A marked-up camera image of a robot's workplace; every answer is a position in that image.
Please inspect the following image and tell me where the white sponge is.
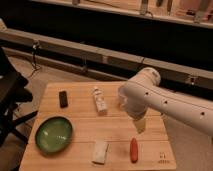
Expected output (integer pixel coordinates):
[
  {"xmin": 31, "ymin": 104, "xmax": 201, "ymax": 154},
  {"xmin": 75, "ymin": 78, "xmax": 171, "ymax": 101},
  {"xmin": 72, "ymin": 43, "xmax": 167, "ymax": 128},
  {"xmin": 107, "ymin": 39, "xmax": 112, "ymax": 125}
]
[{"xmin": 92, "ymin": 140, "xmax": 108, "ymax": 164}]

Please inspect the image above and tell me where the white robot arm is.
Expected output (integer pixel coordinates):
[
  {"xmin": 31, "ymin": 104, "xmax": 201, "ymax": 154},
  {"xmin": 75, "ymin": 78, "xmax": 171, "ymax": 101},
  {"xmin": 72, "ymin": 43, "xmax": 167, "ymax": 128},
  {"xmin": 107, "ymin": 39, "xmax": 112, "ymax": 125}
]
[{"xmin": 118, "ymin": 67, "xmax": 213, "ymax": 137}]

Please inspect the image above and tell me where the green ceramic bowl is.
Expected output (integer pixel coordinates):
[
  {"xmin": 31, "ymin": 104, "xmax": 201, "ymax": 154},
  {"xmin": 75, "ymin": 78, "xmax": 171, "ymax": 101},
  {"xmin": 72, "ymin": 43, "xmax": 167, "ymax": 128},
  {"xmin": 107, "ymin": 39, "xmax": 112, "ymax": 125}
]
[{"xmin": 35, "ymin": 116, "xmax": 73, "ymax": 154}]

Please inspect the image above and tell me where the red carrot-shaped object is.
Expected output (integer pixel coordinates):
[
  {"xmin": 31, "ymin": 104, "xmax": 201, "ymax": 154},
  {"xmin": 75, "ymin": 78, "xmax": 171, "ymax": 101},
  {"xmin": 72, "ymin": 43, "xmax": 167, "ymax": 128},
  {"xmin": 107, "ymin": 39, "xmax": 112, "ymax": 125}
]
[{"xmin": 130, "ymin": 138, "xmax": 138, "ymax": 163}]

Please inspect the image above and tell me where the white tube bottle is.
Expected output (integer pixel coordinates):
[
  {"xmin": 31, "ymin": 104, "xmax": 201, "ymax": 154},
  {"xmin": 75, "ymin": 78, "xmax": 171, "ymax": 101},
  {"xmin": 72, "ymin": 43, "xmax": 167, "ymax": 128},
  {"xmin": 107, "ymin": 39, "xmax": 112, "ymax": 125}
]
[{"xmin": 93, "ymin": 86, "xmax": 107, "ymax": 115}]

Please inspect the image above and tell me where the black rectangular block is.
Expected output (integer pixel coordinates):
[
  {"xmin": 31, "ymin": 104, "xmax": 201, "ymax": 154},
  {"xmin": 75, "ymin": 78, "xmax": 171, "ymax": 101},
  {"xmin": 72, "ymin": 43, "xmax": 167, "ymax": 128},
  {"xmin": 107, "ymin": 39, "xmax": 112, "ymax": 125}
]
[{"xmin": 59, "ymin": 91, "xmax": 68, "ymax": 108}]

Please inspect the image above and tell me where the black chair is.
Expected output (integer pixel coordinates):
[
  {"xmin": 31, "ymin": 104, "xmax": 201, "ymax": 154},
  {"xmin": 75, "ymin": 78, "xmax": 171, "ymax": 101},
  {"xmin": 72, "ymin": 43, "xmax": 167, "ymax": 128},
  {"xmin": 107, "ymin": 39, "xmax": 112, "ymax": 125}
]
[{"xmin": 0, "ymin": 46, "xmax": 37, "ymax": 147}]

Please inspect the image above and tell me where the black cable on floor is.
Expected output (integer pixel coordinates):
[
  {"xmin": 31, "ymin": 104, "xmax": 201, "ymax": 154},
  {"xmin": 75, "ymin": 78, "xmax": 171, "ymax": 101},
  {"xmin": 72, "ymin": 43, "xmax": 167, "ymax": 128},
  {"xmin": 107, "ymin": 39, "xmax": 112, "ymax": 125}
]
[{"xmin": 26, "ymin": 39, "xmax": 43, "ymax": 80}]

